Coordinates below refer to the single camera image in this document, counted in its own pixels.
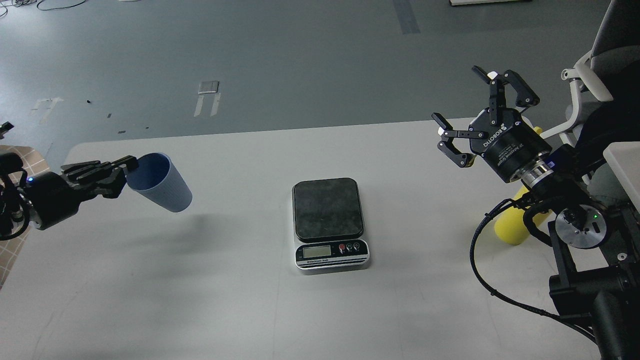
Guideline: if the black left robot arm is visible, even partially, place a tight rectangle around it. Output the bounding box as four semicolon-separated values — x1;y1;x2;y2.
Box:
0;150;138;242

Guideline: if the black floor cable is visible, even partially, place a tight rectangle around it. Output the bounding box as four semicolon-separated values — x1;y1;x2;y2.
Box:
0;0;89;18

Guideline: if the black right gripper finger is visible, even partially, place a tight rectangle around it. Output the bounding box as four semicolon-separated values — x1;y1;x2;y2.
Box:
471;65;540;126
431;112;489;168

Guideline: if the white office chair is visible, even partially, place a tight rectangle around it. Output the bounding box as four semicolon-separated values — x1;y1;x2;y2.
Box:
541;0;640;146

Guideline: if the yellow squeeze bottle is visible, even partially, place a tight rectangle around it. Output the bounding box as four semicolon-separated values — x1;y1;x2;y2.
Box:
493;126;550;246

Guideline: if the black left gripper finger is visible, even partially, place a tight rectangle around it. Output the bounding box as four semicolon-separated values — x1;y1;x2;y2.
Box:
75;170;127;199
61;155;139;183

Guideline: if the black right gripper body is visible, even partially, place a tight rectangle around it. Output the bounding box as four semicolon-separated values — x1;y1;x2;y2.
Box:
469;108;552;183

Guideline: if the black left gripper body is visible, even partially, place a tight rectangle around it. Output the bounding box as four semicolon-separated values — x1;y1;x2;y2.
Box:
22;171;81;231

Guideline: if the blue ribbed plastic cup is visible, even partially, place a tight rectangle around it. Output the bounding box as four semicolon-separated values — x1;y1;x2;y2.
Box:
125;152;194;214

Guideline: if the black digital kitchen scale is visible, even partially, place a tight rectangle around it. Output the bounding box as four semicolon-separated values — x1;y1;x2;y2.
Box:
291;177;371;275

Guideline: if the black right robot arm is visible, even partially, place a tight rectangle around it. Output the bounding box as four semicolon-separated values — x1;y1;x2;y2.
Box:
432;66;639;360

